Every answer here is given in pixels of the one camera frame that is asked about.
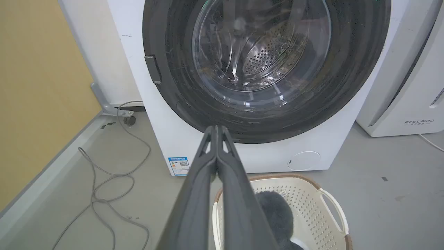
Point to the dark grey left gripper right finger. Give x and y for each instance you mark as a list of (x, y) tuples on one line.
[(236, 205)]

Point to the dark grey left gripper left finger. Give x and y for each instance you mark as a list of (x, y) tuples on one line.
[(194, 201)]

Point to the white front-load washing machine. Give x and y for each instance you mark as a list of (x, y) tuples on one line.
[(173, 114)]

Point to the round dark washing machine door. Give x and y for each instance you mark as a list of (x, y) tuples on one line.
[(263, 69)]

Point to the blue energy label sticker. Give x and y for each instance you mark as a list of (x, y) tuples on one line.
[(179, 166)]

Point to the dark grey fluffy garment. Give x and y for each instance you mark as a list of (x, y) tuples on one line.
[(275, 217)]

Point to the cream perforated laundry basket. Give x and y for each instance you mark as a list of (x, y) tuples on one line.
[(308, 208)]

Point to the grey wheeled partition base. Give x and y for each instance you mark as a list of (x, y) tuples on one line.
[(114, 107)]

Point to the white Feelbird appliance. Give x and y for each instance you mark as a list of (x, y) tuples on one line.
[(406, 76)]

